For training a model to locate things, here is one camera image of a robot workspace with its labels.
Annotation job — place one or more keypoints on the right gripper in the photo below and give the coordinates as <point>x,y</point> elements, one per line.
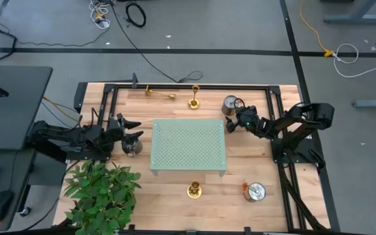
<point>247,118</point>

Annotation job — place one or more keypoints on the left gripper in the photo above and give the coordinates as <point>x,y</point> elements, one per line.
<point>113,135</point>

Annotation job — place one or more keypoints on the silver tin candle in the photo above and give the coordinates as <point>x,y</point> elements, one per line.
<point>256,192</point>
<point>228,105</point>
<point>135,147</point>

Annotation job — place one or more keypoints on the gold candlestick holder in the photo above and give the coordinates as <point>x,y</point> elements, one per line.
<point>148,90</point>
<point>194,104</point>
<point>194,193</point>

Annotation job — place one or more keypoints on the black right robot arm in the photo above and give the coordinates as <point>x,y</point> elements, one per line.
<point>318,112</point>

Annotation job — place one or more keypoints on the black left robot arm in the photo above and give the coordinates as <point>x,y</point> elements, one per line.
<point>77,138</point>

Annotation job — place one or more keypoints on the green perforated metal shelf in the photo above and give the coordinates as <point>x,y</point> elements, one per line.
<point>188,143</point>

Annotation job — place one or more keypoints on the green leafy plant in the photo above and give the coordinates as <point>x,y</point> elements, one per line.
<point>103,196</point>

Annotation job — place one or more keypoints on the dark desk base panel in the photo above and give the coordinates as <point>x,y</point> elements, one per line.
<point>47,173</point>

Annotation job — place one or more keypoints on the black desk top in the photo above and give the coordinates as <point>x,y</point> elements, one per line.
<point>11,124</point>

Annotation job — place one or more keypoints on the dark grey desk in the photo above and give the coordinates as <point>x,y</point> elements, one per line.
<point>2,163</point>

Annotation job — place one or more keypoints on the black caster wheel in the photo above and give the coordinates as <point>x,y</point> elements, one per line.
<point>25,211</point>

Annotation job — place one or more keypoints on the black aluminium table frame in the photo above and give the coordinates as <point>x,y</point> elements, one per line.
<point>122,87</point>

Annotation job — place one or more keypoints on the black clamp post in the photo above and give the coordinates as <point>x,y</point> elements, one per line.
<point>134,80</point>

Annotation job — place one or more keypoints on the black end bracket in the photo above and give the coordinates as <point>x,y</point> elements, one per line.
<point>80,94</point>

